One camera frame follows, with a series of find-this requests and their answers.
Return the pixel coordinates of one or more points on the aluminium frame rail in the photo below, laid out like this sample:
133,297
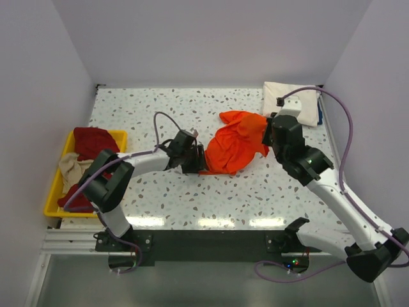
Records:
69,242

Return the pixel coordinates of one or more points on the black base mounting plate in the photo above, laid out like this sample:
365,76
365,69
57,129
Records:
215,245

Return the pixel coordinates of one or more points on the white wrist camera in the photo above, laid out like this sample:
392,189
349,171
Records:
191,131
289,106

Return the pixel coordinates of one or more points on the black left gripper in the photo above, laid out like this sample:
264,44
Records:
199,164

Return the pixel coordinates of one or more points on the folded blue t-shirt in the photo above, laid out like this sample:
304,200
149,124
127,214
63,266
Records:
320,112

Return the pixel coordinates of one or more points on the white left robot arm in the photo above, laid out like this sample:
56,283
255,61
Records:
106,180

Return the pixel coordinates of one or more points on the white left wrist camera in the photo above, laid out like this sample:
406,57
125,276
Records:
191,131

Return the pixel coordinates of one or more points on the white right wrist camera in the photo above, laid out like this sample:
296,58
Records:
289,106

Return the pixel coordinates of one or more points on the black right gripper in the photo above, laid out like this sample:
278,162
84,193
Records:
266,141

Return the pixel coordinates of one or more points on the yellow plastic bin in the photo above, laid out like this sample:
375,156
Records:
51,207

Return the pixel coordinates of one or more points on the beige t-shirt in bin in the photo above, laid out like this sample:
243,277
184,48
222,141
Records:
72,170

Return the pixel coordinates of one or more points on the folded cream t-shirt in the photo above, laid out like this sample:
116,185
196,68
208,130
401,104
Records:
305,95

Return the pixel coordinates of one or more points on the dark red t-shirt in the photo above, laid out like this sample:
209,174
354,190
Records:
88,143

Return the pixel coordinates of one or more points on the orange t-shirt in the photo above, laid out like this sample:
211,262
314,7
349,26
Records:
236,143

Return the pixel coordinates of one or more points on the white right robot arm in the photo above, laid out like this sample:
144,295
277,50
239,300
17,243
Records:
370,245

